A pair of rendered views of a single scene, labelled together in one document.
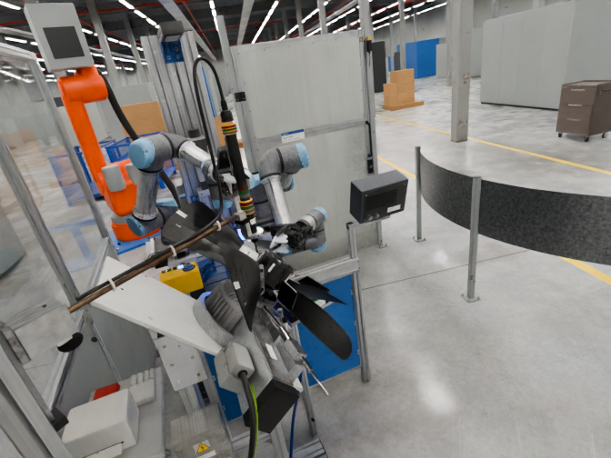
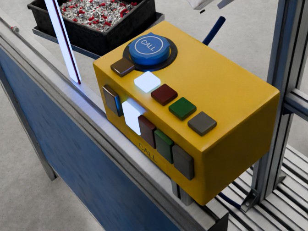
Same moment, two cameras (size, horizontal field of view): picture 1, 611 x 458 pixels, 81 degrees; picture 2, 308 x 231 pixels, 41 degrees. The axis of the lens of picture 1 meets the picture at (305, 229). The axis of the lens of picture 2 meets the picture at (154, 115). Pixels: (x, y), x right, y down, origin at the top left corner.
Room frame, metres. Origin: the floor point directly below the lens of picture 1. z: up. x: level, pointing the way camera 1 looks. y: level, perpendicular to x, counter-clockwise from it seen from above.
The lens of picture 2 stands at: (1.46, 0.83, 1.34)
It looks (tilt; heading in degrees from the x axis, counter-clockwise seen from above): 48 degrees down; 254
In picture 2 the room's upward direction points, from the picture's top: 8 degrees counter-clockwise
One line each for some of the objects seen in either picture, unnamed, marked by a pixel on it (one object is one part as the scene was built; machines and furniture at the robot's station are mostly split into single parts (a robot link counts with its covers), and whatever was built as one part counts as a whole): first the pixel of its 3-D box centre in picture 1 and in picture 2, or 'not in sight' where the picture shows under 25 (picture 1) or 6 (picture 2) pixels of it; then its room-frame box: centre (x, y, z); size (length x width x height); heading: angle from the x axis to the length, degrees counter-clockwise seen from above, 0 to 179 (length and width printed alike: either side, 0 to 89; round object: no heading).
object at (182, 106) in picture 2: not in sight; (182, 108); (1.37, 0.61, 1.08); 0.02 x 0.02 x 0.01; 17
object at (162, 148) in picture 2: not in sight; (165, 146); (1.39, 0.62, 1.04); 0.02 x 0.01 x 0.03; 107
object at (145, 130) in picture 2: not in sight; (148, 132); (1.40, 0.59, 1.04); 0.02 x 0.01 x 0.03; 107
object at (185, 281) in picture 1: (181, 281); (182, 111); (1.35, 0.57, 1.02); 0.16 x 0.10 x 0.11; 107
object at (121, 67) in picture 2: not in sight; (122, 67); (1.40, 0.53, 1.08); 0.02 x 0.02 x 0.01; 17
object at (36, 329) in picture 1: (37, 328); not in sight; (0.60, 0.56, 1.39); 0.10 x 0.07 x 0.09; 142
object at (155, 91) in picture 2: not in sight; (164, 94); (1.38, 0.59, 1.08); 0.02 x 0.02 x 0.01; 17
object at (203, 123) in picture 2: not in sight; (201, 123); (1.37, 0.63, 1.08); 0.02 x 0.02 x 0.01; 17
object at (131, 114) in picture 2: not in sight; (132, 118); (1.41, 0.57, 1.04); 0.02 x 0.01 x 0.03; 107
